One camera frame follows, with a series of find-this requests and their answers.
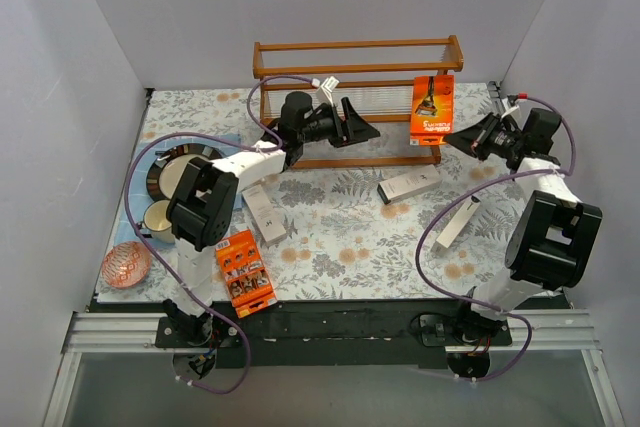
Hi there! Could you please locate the orange Gillette Fusion razor box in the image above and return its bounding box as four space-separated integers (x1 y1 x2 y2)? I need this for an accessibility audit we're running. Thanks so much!
409 74 455 147

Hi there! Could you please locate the brown wooden three-tier shelf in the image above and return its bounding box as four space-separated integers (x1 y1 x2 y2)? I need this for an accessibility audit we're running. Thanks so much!
252 34 465 171

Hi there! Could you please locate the orange Gillette Styler razor box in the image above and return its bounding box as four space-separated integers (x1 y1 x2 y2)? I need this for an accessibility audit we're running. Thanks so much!
215 230 278 319

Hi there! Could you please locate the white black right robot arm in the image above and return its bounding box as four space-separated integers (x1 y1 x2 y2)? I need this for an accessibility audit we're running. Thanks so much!
445 108 602 343

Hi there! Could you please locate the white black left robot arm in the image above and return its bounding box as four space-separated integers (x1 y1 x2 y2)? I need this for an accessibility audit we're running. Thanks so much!
163 91 380 345

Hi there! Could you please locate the white Harry's box black end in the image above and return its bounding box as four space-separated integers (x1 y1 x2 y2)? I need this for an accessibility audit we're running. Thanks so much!
377 165 442 205

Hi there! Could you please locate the white Harry's razor box right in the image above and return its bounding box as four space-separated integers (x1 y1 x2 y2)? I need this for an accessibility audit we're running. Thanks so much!
432 196 481 255

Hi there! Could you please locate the white Harry's box left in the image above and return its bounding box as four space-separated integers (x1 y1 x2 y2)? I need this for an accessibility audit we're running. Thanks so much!
242 184 287 246

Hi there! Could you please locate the black rimmed cream plate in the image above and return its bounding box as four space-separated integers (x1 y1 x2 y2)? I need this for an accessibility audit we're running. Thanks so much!
145 143 224 201

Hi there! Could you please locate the cream enamel mug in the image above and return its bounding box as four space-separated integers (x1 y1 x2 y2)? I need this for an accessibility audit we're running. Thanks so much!
136 199 175 246

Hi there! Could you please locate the blue checkered cloth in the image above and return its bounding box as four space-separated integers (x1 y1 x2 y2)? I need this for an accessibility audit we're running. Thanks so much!
113 132 241 250

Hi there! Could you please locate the red patterned bowl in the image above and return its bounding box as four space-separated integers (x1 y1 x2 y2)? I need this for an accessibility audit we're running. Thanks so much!
101 241 152 289

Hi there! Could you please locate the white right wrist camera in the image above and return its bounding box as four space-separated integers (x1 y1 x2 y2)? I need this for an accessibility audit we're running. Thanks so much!
501 93 528 122

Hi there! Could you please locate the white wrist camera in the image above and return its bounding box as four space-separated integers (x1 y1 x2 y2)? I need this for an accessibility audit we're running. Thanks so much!
501 93 528 122
311 76 340 106

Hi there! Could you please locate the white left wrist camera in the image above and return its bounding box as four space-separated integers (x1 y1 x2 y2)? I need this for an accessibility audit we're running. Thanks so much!
311 76 340 106

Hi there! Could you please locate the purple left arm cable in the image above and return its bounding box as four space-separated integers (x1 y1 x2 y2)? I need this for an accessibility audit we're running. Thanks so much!
123 75 326 394

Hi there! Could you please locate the aluminium rail frame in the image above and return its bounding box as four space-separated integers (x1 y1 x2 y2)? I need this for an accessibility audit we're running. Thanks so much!
45 294 623 426

